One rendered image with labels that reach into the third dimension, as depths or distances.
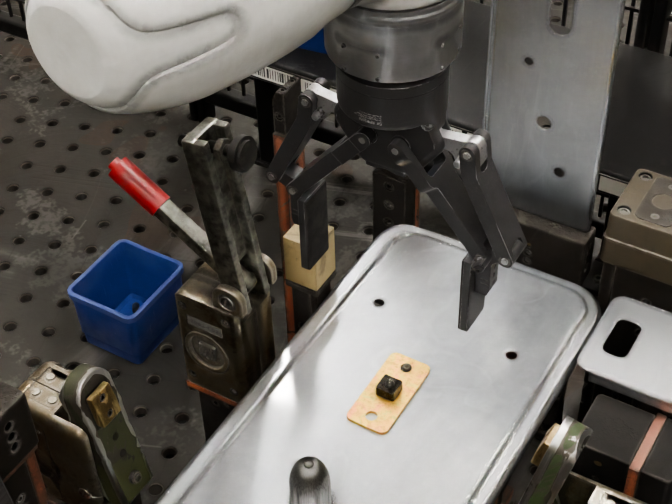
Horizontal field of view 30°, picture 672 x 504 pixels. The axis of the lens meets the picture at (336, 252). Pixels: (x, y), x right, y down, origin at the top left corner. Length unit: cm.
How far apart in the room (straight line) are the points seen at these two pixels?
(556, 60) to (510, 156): 12
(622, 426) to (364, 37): 45
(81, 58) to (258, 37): 9
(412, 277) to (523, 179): 15
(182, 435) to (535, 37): 61
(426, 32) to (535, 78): 37
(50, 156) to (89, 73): 120
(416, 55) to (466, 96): 54
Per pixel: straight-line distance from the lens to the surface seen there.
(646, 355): 111
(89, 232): 169
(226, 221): 100
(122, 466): 100
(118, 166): 106
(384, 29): 77
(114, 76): 62
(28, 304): 161
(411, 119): 82
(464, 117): 129
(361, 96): 81
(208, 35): 62
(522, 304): 113
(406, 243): 118
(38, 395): 100
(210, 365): 113
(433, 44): 78
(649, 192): 117
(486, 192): 85
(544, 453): 90
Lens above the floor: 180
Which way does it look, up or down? 43 degrees down
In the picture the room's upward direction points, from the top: 2 degrees counter-clockwise
